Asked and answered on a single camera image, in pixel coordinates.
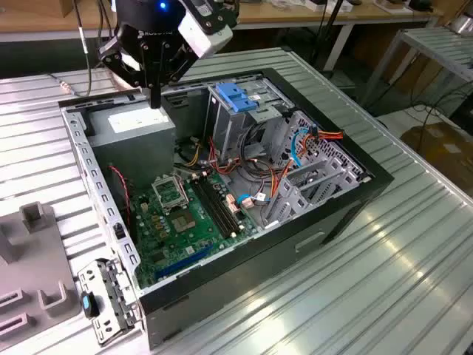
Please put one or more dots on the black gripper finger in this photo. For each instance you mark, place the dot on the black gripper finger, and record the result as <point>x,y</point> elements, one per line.
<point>181,61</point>
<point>118,61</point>

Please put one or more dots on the grey metal disk bay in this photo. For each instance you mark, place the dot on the grey metal disk bay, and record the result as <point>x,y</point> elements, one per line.
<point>286,192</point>

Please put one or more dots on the blue plastic cage latch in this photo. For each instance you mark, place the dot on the blue plastic cage latch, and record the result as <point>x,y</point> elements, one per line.
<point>233,94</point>

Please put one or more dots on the small brown cardboard box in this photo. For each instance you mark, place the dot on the small brown cardboard box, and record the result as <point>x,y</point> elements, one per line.
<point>64,7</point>

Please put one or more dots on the grey metal drive cage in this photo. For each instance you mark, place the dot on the grey metal drive cage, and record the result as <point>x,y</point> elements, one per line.
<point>229,125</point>

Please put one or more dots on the grey power supply unit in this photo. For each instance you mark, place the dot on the grey power supply unit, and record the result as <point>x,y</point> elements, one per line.
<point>133,148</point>

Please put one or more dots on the wooden desk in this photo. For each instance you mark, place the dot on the wooden desk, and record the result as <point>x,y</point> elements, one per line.
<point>37,20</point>
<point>281,13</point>

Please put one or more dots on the black case fan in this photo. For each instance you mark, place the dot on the black case fan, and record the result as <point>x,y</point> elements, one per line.
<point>117,199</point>

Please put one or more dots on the small white box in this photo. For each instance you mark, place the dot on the small white box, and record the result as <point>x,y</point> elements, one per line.
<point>316,4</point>

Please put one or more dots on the black RAM slot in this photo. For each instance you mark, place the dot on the black RAM slot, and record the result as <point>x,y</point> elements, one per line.
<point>214,207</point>
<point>223,207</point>
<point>218,207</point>
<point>208,207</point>

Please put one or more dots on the CPU socket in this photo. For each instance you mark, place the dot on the CPU socket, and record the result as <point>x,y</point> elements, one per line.
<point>183,222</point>

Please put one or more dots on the green motherboard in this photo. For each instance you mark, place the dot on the green motherboard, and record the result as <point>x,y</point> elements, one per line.
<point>192,244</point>

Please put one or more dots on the blue expansion slot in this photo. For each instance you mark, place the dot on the blue expansion slot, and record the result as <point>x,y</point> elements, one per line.
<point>184,260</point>

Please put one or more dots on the grey parts rack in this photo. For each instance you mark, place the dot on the grey parts rack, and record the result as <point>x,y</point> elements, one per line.
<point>33,266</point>

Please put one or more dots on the black PC case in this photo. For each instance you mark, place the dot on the black PC case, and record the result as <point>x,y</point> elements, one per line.
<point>240,281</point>

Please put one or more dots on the black desk device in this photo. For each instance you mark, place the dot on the black desk device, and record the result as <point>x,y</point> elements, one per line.
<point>421,4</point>

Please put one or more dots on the metal slat side table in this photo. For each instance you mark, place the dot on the metal slat side table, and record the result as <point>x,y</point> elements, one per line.
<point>436,46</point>

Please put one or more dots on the large flat cardboard box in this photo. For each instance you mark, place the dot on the large flat cardboard box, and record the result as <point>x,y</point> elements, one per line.
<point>443,148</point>

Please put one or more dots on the silver metal cylinder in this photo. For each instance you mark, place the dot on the silver metal cylinder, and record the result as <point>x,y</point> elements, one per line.
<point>463,25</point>

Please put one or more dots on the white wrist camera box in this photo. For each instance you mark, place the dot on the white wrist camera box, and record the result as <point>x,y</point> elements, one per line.
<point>207,35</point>

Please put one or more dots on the black blue bracket latch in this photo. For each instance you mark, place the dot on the black blue bracket latch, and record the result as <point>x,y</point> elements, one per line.
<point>92,305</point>

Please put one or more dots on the silver card retention bracket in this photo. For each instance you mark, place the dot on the silver card retention bracket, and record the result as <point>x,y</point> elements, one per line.
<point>118,334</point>

